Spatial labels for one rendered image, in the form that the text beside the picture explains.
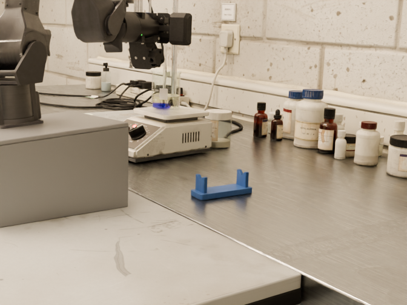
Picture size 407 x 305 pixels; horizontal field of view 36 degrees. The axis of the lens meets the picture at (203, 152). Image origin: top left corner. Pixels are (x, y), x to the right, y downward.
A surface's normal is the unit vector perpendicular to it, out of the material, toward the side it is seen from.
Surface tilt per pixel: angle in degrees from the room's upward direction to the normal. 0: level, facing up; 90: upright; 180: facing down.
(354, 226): 0
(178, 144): 90
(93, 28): 103
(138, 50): 111
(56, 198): 90
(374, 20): 90
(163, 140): 90
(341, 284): 0
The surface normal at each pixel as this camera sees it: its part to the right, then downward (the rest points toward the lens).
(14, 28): -0.45, -0.24
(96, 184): 0.58, 0.19
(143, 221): 0.04, -0.98
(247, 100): -0.81, 0.10
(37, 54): 0.88, 0.06
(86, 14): -0.47, 0.30
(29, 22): 0.80, -0.45
